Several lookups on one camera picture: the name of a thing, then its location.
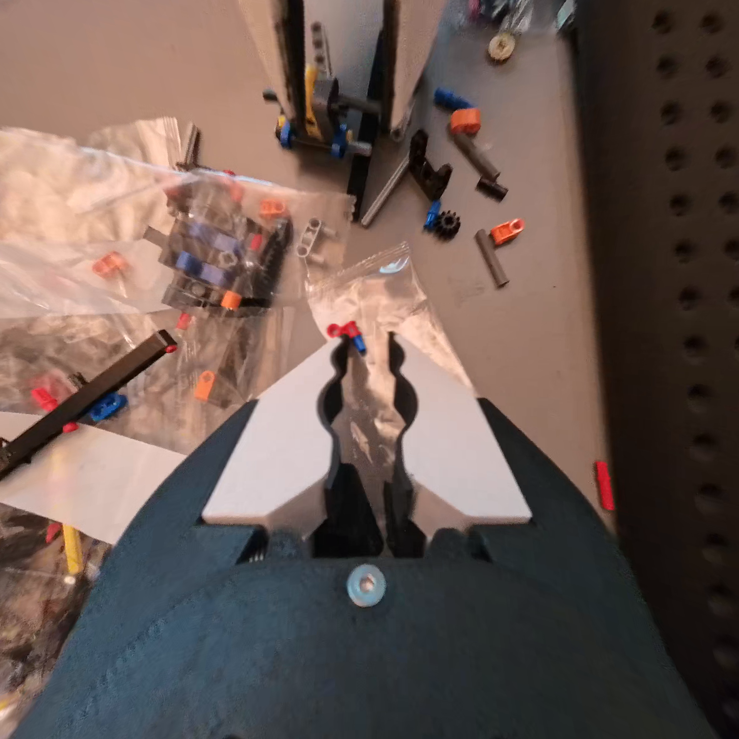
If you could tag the light grey lego axle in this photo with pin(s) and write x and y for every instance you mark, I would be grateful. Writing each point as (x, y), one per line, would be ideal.
(384, 193)

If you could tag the bag black blue lego pieces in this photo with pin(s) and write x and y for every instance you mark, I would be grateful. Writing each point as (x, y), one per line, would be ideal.
(219, 260)

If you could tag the yellow grey lego assembly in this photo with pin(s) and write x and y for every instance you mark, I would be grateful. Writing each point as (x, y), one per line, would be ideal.
(326, 104)

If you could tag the short black lego pin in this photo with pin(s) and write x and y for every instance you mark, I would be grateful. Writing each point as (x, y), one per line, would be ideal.
(492, 189)

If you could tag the red lego connector black pin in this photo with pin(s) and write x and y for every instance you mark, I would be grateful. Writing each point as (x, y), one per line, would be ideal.
(343, 332)

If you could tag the dark perforated board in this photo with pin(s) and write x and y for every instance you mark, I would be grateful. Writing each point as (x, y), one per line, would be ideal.
(664, 346)

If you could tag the black lego gear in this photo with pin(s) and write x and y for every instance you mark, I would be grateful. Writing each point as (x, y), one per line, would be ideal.
(446, 224)

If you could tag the light grey lego connector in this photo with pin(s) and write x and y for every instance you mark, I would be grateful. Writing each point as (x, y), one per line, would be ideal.
(310, 236)

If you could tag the orange lego connector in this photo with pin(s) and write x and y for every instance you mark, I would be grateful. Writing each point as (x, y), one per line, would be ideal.
(465, 121)
(508, 231)
(109, 264)

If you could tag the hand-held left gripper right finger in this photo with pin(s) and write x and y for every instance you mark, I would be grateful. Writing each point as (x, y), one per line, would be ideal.
(462, 462)

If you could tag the dark grey lego axle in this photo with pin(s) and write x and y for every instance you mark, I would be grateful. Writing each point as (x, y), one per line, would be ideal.
(476, 156)
(492, 257)

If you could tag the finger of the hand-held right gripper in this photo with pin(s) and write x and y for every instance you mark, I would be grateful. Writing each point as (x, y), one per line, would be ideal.
(415, 34)
(265, 29)

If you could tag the black lego beam red pins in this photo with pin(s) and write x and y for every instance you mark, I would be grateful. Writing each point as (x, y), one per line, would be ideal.
(86, 398)

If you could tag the bag red blue lego pieces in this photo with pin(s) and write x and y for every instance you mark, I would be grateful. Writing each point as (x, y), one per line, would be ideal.
(508, 11)

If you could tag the tan lego bush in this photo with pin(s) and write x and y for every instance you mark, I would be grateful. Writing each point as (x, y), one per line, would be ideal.
(501, 46)

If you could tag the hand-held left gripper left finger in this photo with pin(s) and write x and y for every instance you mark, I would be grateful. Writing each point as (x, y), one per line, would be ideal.
(271, 462)

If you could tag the blue lego pin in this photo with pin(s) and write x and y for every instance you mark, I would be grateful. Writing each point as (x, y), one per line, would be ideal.
(433, 215)
(450, 99)

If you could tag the pile of clear plastic bags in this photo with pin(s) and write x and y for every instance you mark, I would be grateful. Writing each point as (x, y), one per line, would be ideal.
(69, 185)

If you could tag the long black lego beam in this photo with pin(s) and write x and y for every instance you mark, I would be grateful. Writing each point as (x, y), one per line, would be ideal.
(361, 179)

